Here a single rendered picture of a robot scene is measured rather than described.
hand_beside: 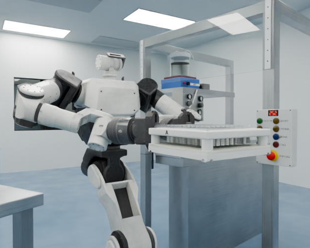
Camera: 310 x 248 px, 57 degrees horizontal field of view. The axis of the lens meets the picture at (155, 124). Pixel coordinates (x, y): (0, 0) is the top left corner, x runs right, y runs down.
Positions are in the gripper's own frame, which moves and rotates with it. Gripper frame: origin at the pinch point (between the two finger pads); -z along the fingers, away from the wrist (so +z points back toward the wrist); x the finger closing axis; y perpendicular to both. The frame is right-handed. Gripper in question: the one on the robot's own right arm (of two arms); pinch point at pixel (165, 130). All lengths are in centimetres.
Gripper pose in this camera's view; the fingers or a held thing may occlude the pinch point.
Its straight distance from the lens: 88.3
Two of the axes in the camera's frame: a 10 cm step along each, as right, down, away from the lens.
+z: -9.2, 0.1, 4.0
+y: -4.0, 0.0, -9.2
